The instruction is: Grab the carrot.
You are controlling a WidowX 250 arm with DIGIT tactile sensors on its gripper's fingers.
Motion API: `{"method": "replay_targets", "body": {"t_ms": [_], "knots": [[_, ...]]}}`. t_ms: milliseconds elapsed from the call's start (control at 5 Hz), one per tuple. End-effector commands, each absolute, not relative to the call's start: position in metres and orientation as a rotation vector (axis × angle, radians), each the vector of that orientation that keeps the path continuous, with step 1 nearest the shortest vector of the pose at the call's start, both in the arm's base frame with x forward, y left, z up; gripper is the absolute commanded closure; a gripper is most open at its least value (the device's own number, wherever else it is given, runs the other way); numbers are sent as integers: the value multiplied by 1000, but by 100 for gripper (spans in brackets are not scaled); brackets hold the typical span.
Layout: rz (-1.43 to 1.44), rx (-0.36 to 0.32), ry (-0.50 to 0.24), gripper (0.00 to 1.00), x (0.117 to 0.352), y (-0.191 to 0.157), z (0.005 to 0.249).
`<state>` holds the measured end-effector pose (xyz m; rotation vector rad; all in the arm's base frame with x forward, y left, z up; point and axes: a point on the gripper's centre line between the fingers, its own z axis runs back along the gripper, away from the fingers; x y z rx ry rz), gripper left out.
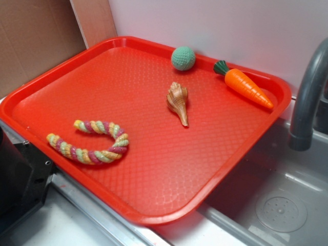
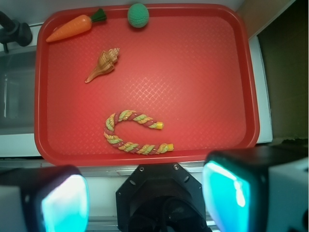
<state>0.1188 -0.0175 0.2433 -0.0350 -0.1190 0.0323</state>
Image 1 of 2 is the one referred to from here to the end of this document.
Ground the grey toy sink basin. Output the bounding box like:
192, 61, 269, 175
155, 121, 327, 245

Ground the green knitted ball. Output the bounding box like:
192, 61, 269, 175
171, 46, 196, 71

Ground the red plastic tray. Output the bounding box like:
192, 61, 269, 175
1, 37, 292, 226

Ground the multicolour twisted rope toy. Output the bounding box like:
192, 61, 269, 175
46, 120, 129, 165

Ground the grey toy faucet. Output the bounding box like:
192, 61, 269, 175
288, 39, 327, 151

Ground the orange toy carrot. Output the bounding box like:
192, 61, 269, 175
213, 60, 274, 109

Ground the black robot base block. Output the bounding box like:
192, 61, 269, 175
1, 129, 54, 235

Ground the brown conch seashell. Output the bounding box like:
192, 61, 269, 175
166, 82, 189, 127

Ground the brown cardboard panel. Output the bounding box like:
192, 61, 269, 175
1, 1, 117, 97

